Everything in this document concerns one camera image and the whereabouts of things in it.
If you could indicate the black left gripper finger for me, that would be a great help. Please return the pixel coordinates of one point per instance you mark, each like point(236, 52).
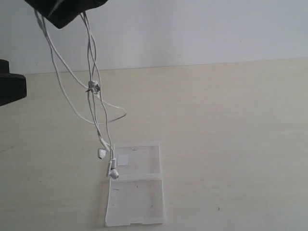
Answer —
point(12, 86)

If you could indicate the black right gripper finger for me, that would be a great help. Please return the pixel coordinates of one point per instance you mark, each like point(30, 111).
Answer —
point(61, 12)

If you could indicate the white wired earphones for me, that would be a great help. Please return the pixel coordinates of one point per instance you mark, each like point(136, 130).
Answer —
point(93, 90)

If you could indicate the white sticker in case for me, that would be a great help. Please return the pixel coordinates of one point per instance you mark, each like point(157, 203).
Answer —
point(123, 160)

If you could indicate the clear plastic storage case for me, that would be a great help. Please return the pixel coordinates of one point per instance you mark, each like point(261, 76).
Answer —
point(137, 196)

